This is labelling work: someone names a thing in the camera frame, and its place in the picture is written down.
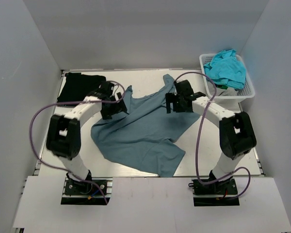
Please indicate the grey t-shirt in basket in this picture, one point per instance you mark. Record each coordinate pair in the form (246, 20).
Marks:
(221, 92)

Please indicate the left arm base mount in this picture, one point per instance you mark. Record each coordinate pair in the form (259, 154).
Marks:
(88, 194)

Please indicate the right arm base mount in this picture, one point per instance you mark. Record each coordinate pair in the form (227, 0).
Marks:
(214, 195)

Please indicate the folded black t-shirt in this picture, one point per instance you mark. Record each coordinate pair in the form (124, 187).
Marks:
(78, 85)

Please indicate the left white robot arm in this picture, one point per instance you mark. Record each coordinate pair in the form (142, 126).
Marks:
(64, 133)

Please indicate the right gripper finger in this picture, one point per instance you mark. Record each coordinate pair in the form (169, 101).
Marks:
(170, 102)
(184, 108)

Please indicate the turquoise t-shirt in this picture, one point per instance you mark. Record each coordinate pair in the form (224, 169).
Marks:
(226, 70)

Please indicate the green item in basket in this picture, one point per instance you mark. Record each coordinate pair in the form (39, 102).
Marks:
(221, 86)

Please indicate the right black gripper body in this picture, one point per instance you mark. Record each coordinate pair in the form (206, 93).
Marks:
(180, 98)

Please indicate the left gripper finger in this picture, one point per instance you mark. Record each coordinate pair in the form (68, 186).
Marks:
(108, 112)
(121, 107)

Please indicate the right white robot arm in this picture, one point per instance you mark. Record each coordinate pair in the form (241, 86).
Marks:
(236, 134)

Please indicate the grey-blue t-shirt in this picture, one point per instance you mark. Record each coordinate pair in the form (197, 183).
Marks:
(144, 137)

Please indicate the white plastic laundry basket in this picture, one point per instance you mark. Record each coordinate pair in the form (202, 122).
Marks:
(246, 93)

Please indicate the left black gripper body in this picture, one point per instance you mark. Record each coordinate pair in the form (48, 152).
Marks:
(112, 98)

